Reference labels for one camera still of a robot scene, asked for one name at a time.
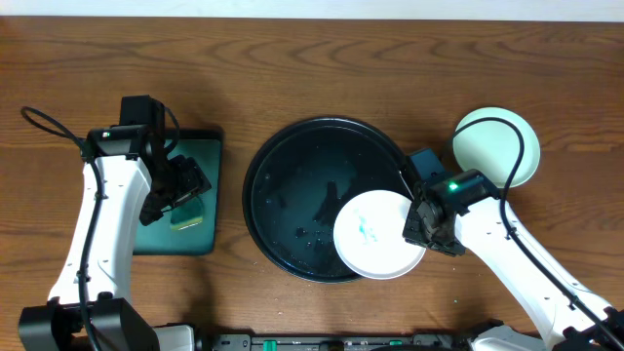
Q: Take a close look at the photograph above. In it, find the round black tray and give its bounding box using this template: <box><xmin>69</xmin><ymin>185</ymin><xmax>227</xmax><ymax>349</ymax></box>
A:
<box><xmin>242</xmin><ymin>115</ymin><xmax>410</xmax><ymax>284</ymax></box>

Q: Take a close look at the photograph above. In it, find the white plate with stain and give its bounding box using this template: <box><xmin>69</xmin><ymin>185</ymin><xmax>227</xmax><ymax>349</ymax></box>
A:
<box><xmin>333</xmin><ymin>190</ymin><xmax>425</xmax><ymax>280</ymax></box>

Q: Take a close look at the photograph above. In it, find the mint plate with stain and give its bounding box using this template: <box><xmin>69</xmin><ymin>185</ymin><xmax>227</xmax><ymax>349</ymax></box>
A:
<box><xmin>452</xmin><ymin>107</ymin><xmax>541</xmax><ymax>188</ymax></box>

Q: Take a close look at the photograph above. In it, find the green and yellow sponge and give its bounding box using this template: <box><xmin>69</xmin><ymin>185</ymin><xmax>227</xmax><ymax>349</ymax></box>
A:
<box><xmin>170</xmin><ymin>198</ymin><xmax>204</xmax><ymax>231</ymax></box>

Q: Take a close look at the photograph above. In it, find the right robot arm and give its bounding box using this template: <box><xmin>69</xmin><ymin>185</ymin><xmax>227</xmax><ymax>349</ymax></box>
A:
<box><xmin>403</xmin><ymin>170</ymin><xmax>623</xmax><ymax>350</ymax></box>

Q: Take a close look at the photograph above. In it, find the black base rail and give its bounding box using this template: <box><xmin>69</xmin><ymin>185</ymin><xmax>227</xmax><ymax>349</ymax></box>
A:
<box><xmin>194</xmin><ymin>333</ymin><xmax>473</xmax><ymax>351</ymax></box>

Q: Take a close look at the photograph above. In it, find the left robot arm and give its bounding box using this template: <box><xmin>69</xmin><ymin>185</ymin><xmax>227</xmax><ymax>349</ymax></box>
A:
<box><xmin>19</xmin><ymin>125</ymin><xmax>211</xmax><ymax>350</ymax></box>

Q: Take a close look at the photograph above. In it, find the black rectangular sponge tray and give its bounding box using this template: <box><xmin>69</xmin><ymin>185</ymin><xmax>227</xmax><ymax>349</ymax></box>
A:
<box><xmin>134</xmin><ymin>129</ymin><xmax>223</xmax><ymax>255</ymax></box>

